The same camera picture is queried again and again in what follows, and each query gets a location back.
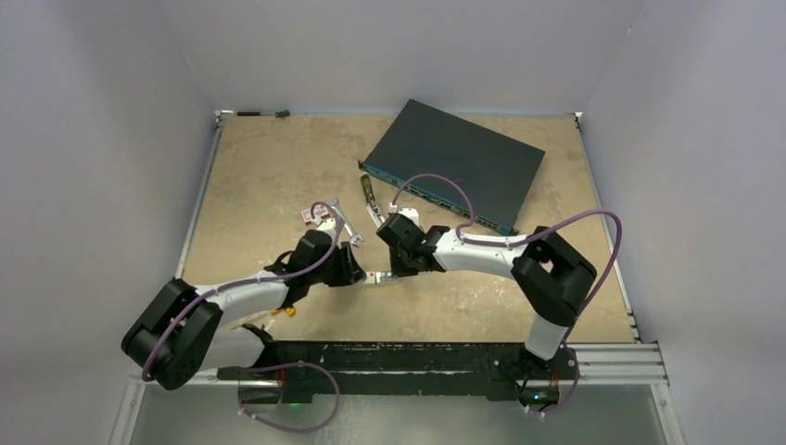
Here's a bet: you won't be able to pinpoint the white staple box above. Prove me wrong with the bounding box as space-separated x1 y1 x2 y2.
363 272 378 285

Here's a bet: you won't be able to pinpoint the green and white stapler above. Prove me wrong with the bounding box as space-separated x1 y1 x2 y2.
360 172 386 228

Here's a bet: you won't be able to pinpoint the white staple box tray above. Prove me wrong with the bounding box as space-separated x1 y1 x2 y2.
375 272 399 285

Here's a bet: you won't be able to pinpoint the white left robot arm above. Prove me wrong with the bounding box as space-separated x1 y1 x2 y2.
120 230 367 390

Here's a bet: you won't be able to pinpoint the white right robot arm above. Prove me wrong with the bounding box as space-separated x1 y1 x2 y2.
376 213 598 377

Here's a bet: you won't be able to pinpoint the silver open-end wrench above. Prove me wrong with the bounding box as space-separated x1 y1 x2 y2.
326 197 364 247

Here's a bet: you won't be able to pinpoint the red staple box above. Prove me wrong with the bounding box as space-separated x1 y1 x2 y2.
301 209 313 224

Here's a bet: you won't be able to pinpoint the yellow black pliers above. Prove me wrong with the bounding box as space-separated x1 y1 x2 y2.
270 306 297 317

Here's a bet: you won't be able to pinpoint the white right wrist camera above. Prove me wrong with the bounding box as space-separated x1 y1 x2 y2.
388 207 421 227

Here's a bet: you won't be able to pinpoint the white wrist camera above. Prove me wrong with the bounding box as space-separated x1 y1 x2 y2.
304 206 344 244
388 207 421 227

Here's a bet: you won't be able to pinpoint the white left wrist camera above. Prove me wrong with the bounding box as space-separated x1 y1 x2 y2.
304 206 344 244

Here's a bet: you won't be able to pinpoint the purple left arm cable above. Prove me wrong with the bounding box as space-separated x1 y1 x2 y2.
141 201 347 383

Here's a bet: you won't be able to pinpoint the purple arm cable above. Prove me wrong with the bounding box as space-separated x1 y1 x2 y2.
388 172 624 345
141 201 347 383

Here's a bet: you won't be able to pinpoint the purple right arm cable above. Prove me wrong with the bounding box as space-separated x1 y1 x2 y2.
388 172 624 345

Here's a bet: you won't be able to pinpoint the dark blue network switch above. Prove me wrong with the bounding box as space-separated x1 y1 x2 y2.
359 99 545 235

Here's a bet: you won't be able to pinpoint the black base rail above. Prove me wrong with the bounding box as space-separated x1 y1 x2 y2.
218 340 577 405

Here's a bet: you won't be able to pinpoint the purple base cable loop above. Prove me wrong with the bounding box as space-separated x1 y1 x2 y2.
236 360 343 436

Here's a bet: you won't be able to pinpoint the black screwdriver at wall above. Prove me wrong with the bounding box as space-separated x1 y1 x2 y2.
235 109 291 119

